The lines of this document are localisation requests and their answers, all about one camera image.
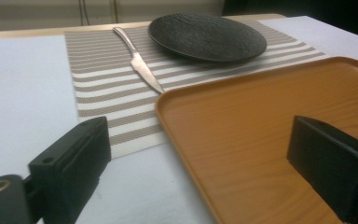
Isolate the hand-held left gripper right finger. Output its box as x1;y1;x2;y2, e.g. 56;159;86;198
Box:
286;115;358;224

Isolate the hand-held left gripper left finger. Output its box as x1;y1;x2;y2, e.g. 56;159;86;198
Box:
27;116;112;224

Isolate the striped woven placemat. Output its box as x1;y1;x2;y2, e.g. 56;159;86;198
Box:
63;19;332;160

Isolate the orange wooden tray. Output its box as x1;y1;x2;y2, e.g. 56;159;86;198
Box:
154;56;358;224

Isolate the silver table knife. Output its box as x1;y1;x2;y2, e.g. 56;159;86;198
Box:
112;26;166;95

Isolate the black textured plate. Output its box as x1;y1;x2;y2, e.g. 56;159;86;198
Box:
147;12;268;63

